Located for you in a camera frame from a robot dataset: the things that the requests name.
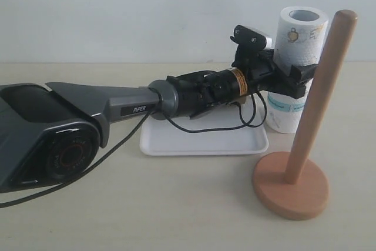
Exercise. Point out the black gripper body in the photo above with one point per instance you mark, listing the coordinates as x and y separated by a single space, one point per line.
261 73

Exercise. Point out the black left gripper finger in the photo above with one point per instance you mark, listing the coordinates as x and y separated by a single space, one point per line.
299 77

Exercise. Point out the printed paper towel roll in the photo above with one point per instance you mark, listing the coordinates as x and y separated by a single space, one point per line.
299 42

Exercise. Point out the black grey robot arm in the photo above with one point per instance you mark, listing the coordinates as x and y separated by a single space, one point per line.
50 134

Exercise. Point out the wooden paper towel holder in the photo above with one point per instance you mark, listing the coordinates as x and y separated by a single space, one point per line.
288 183

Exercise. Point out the white rectangular tray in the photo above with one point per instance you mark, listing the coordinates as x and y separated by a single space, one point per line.
161 138

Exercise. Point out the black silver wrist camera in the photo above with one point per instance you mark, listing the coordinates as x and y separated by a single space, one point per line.
251 38

